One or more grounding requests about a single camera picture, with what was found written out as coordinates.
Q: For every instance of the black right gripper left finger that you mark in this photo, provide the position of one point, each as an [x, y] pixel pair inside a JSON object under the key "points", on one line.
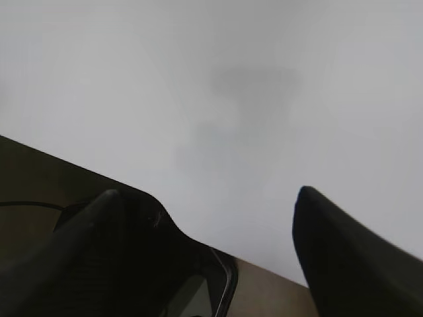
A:
{"points": [[62, 261]]}

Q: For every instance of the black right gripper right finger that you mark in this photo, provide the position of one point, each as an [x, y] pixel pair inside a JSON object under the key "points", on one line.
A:
{"points": [[350, 270]]}

